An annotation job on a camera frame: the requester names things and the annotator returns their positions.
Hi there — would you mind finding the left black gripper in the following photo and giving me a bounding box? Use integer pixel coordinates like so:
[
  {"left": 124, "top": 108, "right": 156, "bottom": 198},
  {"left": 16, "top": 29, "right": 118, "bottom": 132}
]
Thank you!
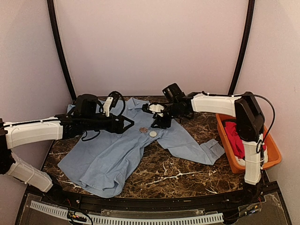
[{"left": 82, "top": 112, "right": 135, "bottom": 134}]

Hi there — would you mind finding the round floral brooch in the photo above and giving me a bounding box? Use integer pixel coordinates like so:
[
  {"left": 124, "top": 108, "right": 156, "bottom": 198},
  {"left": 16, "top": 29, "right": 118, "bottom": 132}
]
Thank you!
[{"left": 149, "top": 131, "right": 158, "bottom": 137}]

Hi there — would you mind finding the round iridescent brooch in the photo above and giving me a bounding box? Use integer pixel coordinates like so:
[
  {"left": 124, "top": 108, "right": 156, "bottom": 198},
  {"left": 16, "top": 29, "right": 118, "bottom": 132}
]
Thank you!
[{"left": 139, "top": 127, "right": 148, "bottom": 133}]

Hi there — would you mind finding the light blue shirt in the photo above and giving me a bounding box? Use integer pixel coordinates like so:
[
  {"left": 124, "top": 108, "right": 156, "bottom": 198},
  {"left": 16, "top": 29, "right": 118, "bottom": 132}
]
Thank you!
[{"left": 58, "top": 98, "right": 225, "bottom": 198}]

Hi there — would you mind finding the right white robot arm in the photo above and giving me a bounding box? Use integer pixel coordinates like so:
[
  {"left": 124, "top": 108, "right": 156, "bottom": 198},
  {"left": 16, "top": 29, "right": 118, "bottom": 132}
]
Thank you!
[{"left": 144, "top": 83, "right": 269, "bottom": 185}]

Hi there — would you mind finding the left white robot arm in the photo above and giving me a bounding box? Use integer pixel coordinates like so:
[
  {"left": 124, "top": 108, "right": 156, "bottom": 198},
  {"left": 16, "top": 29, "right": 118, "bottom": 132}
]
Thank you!
[{"left": 0, "top": 91, "right": 134, "bottom": 204}]

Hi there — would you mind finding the red garment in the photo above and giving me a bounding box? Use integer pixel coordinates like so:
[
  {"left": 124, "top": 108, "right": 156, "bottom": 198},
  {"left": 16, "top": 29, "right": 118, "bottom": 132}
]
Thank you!
[{"left": 224, "top": 121, "right": 268, "bottom": 159}]

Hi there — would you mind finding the white garment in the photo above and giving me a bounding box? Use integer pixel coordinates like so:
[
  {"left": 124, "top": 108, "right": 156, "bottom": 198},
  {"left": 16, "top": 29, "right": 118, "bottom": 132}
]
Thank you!
[{"left": 235, "top": 156, "right": 246, "bottom": 167}]

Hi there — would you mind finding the orange plastic basin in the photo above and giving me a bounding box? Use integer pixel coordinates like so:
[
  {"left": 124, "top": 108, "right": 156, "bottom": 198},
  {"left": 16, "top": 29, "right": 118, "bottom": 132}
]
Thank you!
[{"left": 216, "top": 113, "right": 282, "bottom": 173}]

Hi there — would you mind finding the black front rail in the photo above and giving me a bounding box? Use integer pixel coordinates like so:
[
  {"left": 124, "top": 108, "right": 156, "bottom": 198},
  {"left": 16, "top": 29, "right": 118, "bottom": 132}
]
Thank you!
[{"left": 19, "top": 182, "right": 278, "bottom": 220}]

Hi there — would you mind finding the white slotted cable duct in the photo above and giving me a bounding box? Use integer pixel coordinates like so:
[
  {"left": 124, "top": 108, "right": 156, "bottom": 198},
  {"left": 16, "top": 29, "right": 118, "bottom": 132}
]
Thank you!
[{"left": 30, "top": 201, "right": 224, "bottom": 225}]

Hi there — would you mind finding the left black frame post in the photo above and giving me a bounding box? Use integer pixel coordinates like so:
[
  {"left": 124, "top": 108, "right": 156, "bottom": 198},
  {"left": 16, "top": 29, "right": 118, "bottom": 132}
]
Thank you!
[{"left": 47, "top": 0, "right": 77, "bottom": 101}]

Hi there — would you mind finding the black frame post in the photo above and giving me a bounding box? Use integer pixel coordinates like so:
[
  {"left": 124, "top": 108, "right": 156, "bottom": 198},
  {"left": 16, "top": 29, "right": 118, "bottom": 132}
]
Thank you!
[
  {"left": 47, "top": 0, "right": 77, "bottom": 101},
  {"left": 228, "top": 0, "right": 255, "bottom": 95}
]

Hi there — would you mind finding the right black frame post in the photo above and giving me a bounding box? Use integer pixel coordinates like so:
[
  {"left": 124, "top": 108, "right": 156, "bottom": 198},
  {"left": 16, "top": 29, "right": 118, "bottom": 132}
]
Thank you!
[{"left": 228, "top": 0, "right": 255, "bottom": 95}]

